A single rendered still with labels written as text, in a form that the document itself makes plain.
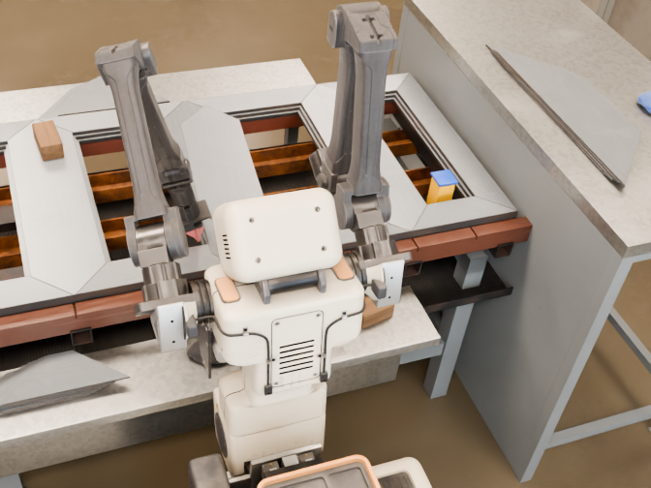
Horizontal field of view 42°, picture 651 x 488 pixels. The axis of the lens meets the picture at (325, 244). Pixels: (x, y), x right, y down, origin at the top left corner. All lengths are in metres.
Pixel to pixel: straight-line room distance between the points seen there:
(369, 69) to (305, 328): 0.49
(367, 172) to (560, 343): 1.00
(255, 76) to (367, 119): 1.44
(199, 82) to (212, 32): 1.83
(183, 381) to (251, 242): 0.71
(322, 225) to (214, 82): 1.53
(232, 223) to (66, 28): 3.45
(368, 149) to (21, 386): 1.00
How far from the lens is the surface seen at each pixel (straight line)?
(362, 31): 1.60
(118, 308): 2.12
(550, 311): 2.50
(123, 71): 1.69
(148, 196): 1.65
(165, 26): 4.88
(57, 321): 2.12
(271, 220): 1.52
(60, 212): 2.35
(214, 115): 2.67
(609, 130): 2.51
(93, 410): 2.12
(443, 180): 2.46
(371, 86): 1.62
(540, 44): 2.89
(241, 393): 1.84
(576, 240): 2.33
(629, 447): 3.15
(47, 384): 2.13
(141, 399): 2.12
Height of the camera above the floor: 2.38
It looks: 43 degrees down
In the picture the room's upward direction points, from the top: 7 degrees clockwise
